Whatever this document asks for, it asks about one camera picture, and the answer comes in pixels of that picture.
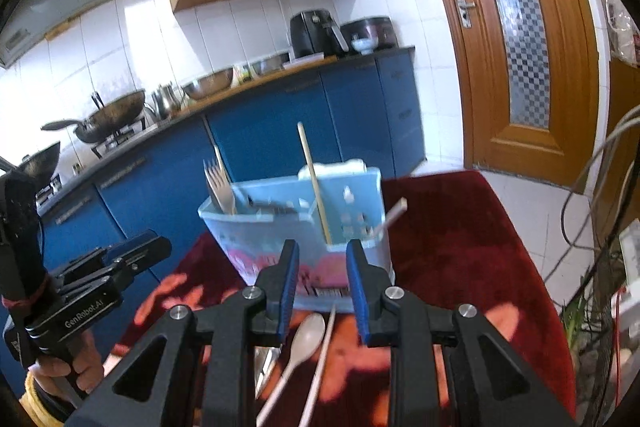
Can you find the light blue plastic utensil box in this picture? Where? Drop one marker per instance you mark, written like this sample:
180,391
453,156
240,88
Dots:
240,237

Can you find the large dark wok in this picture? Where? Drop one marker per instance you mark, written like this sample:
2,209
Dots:
112,112

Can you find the red floral printed blanket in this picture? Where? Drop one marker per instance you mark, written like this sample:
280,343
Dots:
450,232

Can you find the person's left hand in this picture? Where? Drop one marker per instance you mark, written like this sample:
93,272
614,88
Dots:
92,362

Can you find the thin brown wooden chopstick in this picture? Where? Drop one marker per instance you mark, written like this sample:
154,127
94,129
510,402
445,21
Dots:
395,211

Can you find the green leafy plant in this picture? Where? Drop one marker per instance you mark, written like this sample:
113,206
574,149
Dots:
580,324

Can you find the white chopstick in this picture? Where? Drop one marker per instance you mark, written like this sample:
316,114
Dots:
320,367

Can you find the black air fryer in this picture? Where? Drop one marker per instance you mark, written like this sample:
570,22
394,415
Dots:
310,32

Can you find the blue kitchen base cabinets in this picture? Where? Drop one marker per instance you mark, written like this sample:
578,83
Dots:
280,117

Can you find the gas stove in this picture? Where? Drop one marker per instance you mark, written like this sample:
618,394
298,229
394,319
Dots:
117,138

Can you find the small seasoning bottle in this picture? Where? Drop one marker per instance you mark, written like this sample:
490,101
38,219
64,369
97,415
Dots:
242,74

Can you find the wooden door with glass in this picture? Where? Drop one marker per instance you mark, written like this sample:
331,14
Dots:
450,57

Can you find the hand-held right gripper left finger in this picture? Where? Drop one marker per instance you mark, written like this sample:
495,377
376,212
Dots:
287,292

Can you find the beige plastic spoon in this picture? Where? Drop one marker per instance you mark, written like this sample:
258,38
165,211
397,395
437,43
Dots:
307,332

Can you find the small steel fork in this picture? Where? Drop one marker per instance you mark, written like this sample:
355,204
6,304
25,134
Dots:
220,159

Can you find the large steel bowl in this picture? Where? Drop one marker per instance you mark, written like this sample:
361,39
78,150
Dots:
207,87

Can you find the white bowl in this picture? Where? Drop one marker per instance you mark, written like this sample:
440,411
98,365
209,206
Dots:
362,46

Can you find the steel kettle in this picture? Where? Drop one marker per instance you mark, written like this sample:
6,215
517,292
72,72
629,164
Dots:
167,102

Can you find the small dark wok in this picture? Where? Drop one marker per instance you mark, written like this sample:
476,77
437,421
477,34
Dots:
42,159

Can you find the pink white plastic bag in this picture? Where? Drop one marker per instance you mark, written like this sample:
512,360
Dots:
622,27

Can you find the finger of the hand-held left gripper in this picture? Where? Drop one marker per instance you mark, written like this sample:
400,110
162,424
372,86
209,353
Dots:
142,252

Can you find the pale wooden chopstick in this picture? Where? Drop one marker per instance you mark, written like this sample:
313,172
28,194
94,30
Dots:
312,177

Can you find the wooden cutting board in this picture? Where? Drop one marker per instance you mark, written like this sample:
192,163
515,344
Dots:
310,62

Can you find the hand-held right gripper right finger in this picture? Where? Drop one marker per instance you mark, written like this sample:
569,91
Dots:
357,292

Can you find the small steel bowl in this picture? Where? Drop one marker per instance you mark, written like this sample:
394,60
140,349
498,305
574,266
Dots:
270,66

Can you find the black rice cooker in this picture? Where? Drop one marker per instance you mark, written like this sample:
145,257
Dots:
375,32

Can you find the large steel fork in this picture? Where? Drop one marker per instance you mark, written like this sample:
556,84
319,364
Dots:
216,192

